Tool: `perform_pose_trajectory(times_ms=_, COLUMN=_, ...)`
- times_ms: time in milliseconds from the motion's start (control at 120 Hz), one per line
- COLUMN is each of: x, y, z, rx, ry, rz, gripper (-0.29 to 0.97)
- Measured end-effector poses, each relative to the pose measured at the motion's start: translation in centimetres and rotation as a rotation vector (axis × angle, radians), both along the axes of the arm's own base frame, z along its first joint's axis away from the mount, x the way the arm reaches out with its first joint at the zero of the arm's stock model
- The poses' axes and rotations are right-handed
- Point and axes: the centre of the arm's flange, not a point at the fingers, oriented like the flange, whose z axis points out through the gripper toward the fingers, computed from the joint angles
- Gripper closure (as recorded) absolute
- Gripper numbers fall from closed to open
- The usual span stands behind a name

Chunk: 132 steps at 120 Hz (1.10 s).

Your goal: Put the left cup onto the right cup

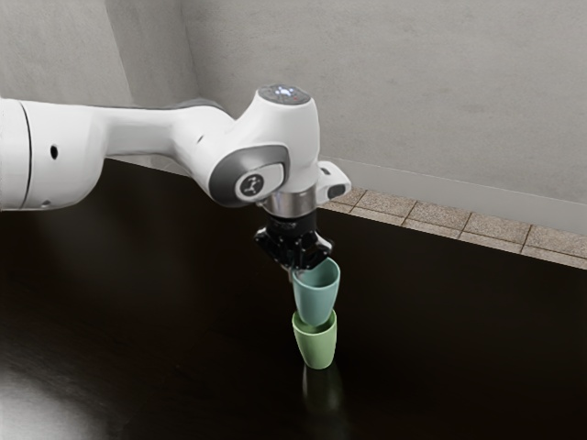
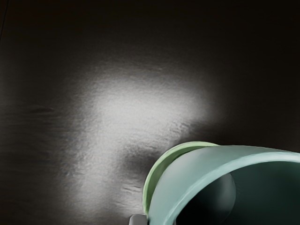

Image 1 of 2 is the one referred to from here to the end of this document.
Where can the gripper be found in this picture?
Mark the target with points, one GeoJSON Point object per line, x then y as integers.
{"type": "Point", "coordinates": [290, 234]}

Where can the teal cup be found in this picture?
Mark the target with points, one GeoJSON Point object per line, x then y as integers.
{"type": "Point", "coordinates": [316, 298]}

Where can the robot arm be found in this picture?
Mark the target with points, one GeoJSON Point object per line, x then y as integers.
{"type": "Point", "coordinates": [137, 133]}

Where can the green cup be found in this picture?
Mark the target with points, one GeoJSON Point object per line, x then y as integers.
{"type": "Point", "coordinates": [317, 346]}

